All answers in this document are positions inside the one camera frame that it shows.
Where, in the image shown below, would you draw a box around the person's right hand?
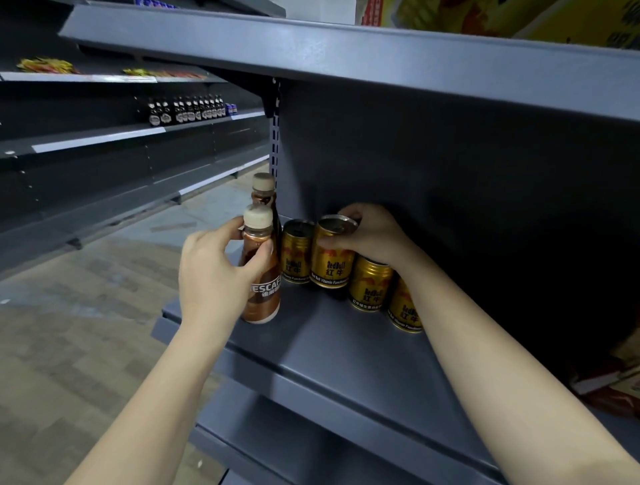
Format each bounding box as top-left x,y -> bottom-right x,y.
316,201 -> 427,282

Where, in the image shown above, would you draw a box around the person's left hand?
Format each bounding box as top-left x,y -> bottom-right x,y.
177,215 -> 276,342

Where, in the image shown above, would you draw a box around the brown coffee bottle beige cap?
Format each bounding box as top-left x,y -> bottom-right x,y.
249,172 -> 281,241
239,205 -> 283,324

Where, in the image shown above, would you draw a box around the dark grey metal shelf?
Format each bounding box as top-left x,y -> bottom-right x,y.
57,0 -> 640,485

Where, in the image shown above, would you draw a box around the person's right forearm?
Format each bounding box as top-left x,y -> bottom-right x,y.
393,253 -> 640,485

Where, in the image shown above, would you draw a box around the person's left forearm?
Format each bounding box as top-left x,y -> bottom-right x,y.
65,322 -> 236,485

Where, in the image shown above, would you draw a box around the row of dark glass bottles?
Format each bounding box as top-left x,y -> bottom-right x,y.
147,93 -> 227,127

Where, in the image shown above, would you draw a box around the black store shelving white strips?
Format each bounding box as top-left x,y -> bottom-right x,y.
0,0 -> 273,280

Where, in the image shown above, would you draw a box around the red white carton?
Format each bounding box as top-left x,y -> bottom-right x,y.
355,0 -> 389,26

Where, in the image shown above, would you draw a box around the large yellow printed carton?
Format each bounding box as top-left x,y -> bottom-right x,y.
392,0 -> 640,51

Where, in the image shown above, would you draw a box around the red packaged goods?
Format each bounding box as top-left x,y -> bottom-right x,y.
569,324 -> 640,416

